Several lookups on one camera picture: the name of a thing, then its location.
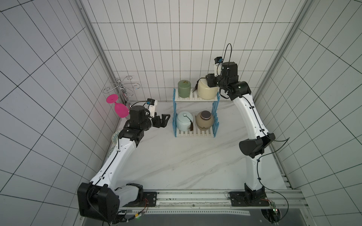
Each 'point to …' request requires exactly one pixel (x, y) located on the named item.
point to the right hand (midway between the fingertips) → (203, 75)
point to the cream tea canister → (205, 92)
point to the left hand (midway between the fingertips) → (161, 117)
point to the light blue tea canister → (183, 121)
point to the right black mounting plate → (256, 198)
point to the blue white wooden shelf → (196, 133)
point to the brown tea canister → (204, 120)
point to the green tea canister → (184, 88)
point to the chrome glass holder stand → (127, 89)
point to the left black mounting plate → (149, 199)
